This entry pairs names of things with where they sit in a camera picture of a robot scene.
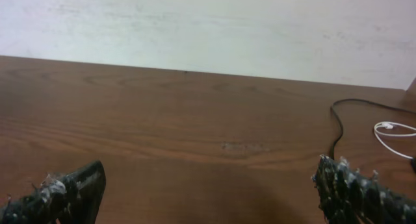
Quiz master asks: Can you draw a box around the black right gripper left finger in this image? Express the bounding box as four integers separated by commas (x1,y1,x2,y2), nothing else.
1,160,106,224

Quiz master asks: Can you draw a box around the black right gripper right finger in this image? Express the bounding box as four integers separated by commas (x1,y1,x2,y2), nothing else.
311,155,415,224

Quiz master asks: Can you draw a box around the black usb cable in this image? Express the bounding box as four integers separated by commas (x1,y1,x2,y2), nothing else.
328,98,416,173

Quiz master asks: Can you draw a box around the white usb cable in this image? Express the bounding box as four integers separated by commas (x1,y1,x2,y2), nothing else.
372,121,416,160

